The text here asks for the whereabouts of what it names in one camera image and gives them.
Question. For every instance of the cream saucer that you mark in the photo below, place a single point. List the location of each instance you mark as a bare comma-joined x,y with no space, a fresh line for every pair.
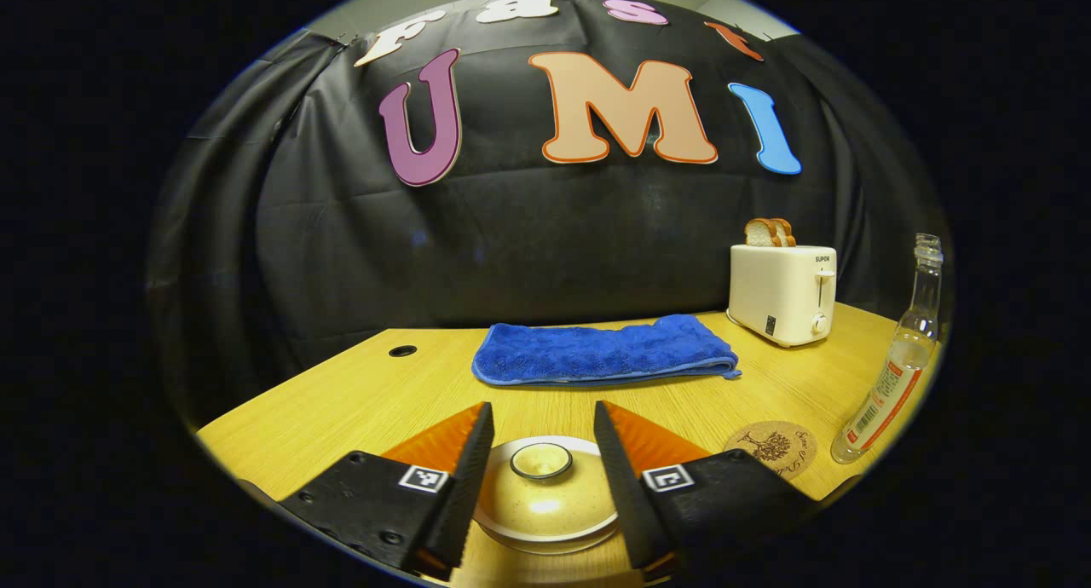
550,550

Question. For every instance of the round cork coaster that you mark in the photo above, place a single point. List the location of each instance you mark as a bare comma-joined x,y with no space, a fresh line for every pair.
771,447

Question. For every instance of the white toaster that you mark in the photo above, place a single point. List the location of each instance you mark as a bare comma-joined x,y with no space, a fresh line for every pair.
780,294

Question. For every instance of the black table grommet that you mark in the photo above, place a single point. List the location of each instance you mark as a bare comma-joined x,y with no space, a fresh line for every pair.
402,350

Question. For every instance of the black backdrop cloth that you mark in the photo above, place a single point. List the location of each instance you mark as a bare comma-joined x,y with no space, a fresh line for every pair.
341,230

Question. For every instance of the cream teacup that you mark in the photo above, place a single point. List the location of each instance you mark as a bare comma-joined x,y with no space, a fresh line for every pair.
545,538

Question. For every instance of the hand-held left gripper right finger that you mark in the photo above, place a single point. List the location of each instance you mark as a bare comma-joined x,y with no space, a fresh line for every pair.
626,494

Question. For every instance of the clear water bottle orange label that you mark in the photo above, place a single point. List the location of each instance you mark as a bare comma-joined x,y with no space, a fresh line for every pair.
891,383

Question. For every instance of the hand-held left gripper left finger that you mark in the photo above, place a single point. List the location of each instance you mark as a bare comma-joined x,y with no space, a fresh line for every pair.
464,503

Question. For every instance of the blue towel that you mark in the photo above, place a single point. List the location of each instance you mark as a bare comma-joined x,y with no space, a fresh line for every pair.
597,354

